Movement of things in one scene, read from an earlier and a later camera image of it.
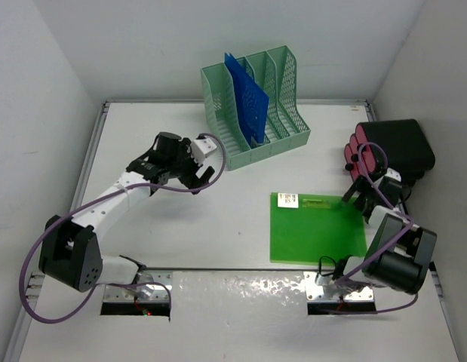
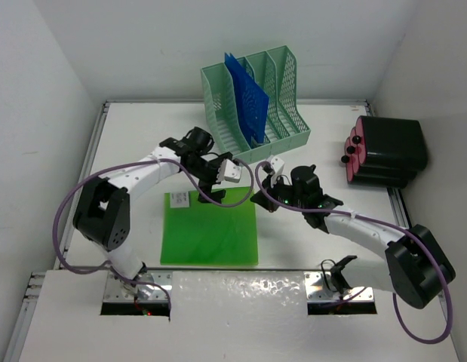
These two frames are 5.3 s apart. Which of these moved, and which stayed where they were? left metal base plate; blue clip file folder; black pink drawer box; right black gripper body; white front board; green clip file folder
Moved: black pink drawer box; right black gripper body; green clip file folder
Stayed: left metal base plate; white front board; blue clip file folder
